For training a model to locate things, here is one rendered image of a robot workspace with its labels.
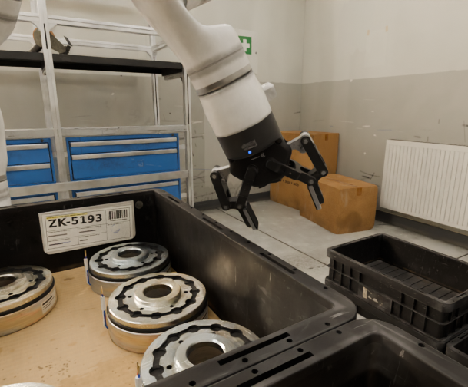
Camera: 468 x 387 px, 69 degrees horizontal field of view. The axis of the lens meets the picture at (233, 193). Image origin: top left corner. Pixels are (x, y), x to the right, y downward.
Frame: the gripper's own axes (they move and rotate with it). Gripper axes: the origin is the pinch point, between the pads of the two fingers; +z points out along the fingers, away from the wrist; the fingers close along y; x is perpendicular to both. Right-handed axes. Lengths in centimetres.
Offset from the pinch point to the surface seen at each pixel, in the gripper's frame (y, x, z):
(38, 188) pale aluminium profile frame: -151, 120, 2
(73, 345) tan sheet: -20.1, -20.7, -5.3
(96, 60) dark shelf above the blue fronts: -99, 165, -46
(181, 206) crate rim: -11.0, -4.1, -8.1
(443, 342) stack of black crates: 18, 22, 62
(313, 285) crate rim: 4.2, -21.9, -6.2
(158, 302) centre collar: -11.7, -17.3, -4.9
